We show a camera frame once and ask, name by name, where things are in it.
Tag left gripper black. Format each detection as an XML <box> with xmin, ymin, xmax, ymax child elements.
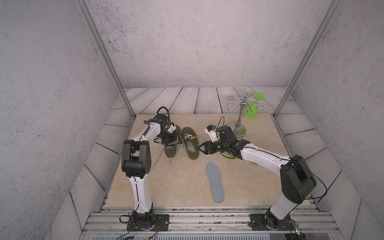
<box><xmin>157</xmin><ymin>130</ymin><xmax>183</xmax><ymax>147</ymax></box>

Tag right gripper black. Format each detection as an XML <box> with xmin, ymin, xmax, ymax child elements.
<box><xmin>197</xmin><ymin>139</ymin><xmax>230</xmax><ymax>155</ymax></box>

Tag olive green shoe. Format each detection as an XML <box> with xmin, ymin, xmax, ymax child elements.
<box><xmin>165</xmin><ymin>125</ymin><xmax>181</xmax><ymax>158</ymax></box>
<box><xmin>182</xmin><ymin>127</ymin><xmax>200</xmax><ymax>160</ymax></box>

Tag grey-blue insole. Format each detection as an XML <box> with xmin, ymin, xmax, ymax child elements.
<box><xmin>206</xmin><ymin>162</ymin><xmax>225</xmax><ymax>204</ymax></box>

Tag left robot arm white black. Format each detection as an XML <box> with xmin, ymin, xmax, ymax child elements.
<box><xmin>121</xmin><ymin>106</ymin><xmax>182</xmax><ymax>232</ymax></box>

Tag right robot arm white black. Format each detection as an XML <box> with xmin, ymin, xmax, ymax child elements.
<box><xmin>199</xmin><ymin>125</ymin><xmax>319</xmax><ymax>231</ymax></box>

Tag lime green bowl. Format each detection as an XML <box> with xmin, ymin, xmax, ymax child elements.
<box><xmin>226</xmin><ymin>153</ymin><xmax>237</xmax><ymax>159</ymax></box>

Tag green plastic wine glass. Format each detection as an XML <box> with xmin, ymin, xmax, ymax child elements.
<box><xmin>244</xmin><ymin>93</ymin><xmax>265</xmax><ymax>120</ymax></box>

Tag chrome cup holder stand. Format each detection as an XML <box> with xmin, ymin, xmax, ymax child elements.
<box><xmin>225</xmin><ymin>89</ymin><xmax>252</xmax><ymax>139</ymax></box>

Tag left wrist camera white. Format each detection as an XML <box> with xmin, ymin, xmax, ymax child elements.
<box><xmin>167</xmin><ymin>123</ymin><xmax>177</xmax><ymax>134</ymax></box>

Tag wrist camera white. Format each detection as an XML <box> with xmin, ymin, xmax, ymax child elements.
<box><xmin>167</xmin><ymin>123</ymin><xmax>177</xmax><ymax>134</ymax></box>
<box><xmin>205</xmin><ymin>125</ymin><xmax>219</xmax><ymax>143</ymax></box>

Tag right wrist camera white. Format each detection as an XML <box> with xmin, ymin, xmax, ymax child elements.
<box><xmin>205</xmin><ymin>125</ymin><xmax>219</xmax><ymax>143</ymax></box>

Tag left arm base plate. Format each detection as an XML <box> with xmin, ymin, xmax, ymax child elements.
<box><xmin>127</xmin><ymin>213</ymin><xmax>170</xmax><ymax>232</ymax></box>

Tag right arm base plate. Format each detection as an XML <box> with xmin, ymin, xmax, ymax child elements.
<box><xmin>248</xmin><ymin>214</ymin><xmax>295</xmax><ymax>231</ymax></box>

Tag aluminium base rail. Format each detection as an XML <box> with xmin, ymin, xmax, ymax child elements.
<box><xmin>81</xmin><ymin>205</ymin><xmax>344</xmax><ymax>240</ymax></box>

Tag left aluminium frame post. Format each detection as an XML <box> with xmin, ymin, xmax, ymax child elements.
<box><xmin>75</xmin><ymin>0</ymin><xmax>136</xmax><ymax>119</ymax></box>

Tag aluminium frame post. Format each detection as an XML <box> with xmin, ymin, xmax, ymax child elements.
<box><xmin>273</xmin><ymin>0</ymin><xmax>343</xmax><ymax>120</ymax></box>
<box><xmin>75</xmin><ymin>0</ymin><xmax>136</xmax><ymax>119</ymax></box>

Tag right aluminium frame post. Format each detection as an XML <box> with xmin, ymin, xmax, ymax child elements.
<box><xmin>273</xmin><ymin>0</ymin><xmax>343</xmax><ymax>120</ymax></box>

